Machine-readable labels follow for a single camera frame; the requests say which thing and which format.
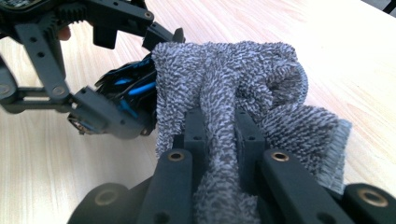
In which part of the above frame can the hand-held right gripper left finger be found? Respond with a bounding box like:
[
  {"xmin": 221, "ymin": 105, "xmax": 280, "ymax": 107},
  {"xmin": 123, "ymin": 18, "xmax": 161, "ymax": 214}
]
[{"xmin": 173, "ymin": 107, "xmax": 208, "ymax": 194}]

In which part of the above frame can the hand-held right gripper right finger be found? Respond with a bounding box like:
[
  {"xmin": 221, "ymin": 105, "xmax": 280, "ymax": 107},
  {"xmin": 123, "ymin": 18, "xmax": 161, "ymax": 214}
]
[{"xmin": 234, "ymin": 108, "xmax": 267, "ymax": 196}]

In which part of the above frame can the blue black toy car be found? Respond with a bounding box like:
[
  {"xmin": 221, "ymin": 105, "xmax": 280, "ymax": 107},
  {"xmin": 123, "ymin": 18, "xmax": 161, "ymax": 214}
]
[{"xmin": 67, "ymin": 53, "xmax": 159, "ymax": 138}]

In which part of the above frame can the grey terry towel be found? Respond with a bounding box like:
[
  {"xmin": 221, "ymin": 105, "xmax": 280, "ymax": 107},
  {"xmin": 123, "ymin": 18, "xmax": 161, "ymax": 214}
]
[{"xmin": 150, "ymin": 40, "xmax": 353, "ymax": 224}]

